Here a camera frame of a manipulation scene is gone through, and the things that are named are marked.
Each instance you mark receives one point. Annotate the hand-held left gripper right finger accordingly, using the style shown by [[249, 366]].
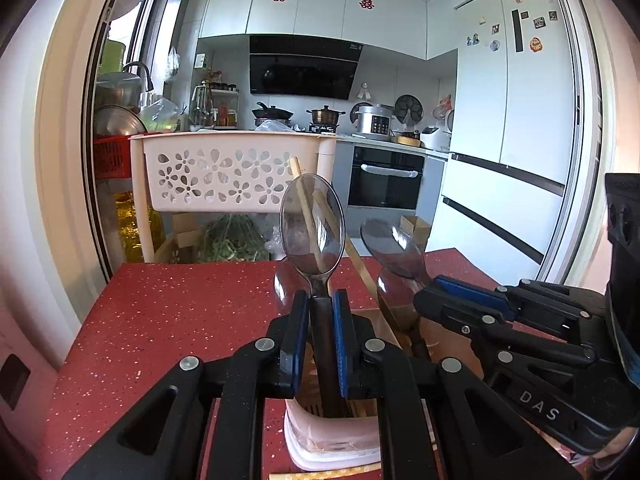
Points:
[[342, 345]]

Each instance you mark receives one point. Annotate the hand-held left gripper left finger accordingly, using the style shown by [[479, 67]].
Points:
[[295, 340]]

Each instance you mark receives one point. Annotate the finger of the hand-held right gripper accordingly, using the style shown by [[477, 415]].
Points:
[[450, 307], [470, 290]]

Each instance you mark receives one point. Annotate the dark translucent plastic spoon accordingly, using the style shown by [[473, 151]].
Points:
[[312, 225], [392, 250], [285, 285], [395, 300]]

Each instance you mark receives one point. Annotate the bamboo chopstick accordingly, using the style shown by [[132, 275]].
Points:
[[295, 167], [325, 474], [360, 267]]

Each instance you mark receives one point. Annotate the white plastic utensil holder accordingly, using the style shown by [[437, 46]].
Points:
[[330, 440]]

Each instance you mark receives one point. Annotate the open cardboard box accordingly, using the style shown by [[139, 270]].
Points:
[[417, 230]]

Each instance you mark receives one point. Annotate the bag of green vegetables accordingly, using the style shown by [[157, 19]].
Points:
[[230, 240]]

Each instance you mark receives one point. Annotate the black built-in oven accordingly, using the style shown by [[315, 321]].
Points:
[[385, 180]]

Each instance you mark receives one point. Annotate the cardboard box under cart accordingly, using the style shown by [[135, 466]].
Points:
[[185, 235]]

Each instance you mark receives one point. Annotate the small white kitchen appliance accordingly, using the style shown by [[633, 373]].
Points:
[[434, 137]]

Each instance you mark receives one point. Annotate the white fridge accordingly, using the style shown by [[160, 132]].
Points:
[[510, 125]]

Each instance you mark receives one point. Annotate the round black egg pan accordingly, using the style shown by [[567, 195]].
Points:
[[409, 107]]

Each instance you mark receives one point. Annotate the silver rice cooker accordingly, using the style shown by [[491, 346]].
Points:
[[375, 122]]

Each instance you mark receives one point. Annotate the white flower-cut basket cart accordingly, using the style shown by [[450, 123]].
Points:
[[200, 170]]

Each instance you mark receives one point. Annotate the gold patterned box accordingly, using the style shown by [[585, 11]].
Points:
[[127, 230]]

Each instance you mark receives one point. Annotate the steel cooking pot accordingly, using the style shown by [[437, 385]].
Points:
[[325, 116]]

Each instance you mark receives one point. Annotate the black wok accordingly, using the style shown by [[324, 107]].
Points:
[[272, 112]]

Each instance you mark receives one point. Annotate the white spice rack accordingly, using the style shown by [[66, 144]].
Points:
[[220, 110]]

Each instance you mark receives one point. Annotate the group of fridge magnets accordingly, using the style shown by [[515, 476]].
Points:
[[536, 44]]

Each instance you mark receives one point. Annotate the red plastic crate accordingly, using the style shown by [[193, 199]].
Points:
[[112, 157]]

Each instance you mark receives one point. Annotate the stack of pink plastic stools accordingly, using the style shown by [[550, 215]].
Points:
[[30, 330]]

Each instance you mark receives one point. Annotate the black range hood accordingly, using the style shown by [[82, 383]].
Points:
[[300, 67]]

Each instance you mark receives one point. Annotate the large steel basin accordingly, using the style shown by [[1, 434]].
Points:
[[117, 90]]

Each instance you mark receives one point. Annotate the steel kitchen faucet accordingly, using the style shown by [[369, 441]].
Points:
[[145, 72]]

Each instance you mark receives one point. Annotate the white upper kitchen cabinets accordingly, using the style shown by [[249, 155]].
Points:
[[320, 5]]

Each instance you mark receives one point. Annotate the white wall hook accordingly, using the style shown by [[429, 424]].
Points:
[[364, 91]]

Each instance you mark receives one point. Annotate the white wall socket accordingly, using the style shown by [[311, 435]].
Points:
[[200, 61]]

